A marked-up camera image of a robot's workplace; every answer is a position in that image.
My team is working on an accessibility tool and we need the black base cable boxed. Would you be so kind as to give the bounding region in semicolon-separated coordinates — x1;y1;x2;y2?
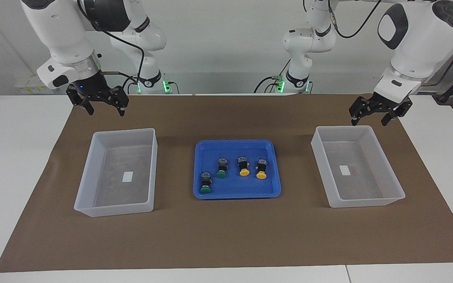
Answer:
253;59;292;94

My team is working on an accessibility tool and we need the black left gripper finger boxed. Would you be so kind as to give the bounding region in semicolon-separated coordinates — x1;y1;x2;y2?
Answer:
381;105;412;126
349;100;368;126

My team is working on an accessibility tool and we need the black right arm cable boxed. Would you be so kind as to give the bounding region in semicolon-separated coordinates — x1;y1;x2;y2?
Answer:
78;0;145;93

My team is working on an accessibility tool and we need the white power strip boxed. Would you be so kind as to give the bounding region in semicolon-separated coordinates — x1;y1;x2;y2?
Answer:
16;81;52;95

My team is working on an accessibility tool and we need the blue plastic tray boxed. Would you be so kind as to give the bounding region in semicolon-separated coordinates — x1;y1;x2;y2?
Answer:
193;140;282;200

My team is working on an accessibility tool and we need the translucent white plastic box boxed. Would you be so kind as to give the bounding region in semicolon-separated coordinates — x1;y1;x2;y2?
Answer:
311;125;406;208
74;128;158;218

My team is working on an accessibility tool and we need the yellow push button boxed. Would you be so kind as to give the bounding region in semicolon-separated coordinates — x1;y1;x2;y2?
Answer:
255;158;269;180
237;156;250;176

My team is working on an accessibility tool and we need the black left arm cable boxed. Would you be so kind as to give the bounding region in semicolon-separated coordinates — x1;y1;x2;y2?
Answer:
328;0;453;87

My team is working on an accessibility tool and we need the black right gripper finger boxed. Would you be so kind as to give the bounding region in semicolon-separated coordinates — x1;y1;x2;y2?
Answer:
76;97;94;116
112;94;129;117

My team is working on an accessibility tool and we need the brown table mat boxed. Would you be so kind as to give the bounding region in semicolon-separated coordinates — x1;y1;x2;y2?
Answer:
0;94;453;273

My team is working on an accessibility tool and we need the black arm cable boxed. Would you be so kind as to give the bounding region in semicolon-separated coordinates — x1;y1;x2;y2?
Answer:
78;0;145;93
328;0;453;87

